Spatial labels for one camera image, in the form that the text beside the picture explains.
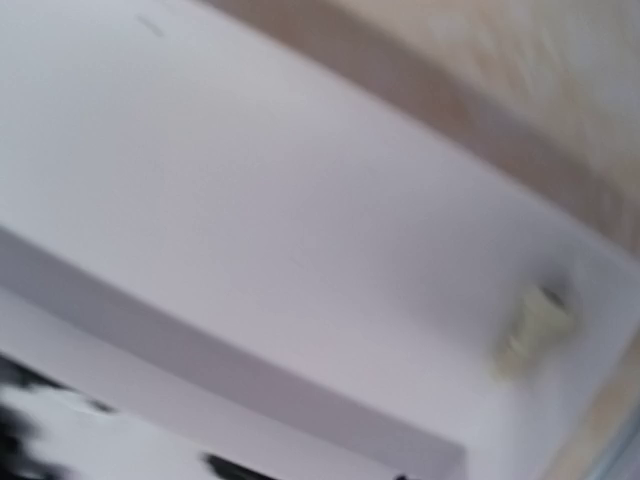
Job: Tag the white chess pieces tray pile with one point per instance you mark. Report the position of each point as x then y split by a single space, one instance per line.
542 320

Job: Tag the black chess pieces cluster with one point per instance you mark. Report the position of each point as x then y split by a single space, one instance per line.
19 429

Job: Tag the white plastic tray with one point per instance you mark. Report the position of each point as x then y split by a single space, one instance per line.
274 229

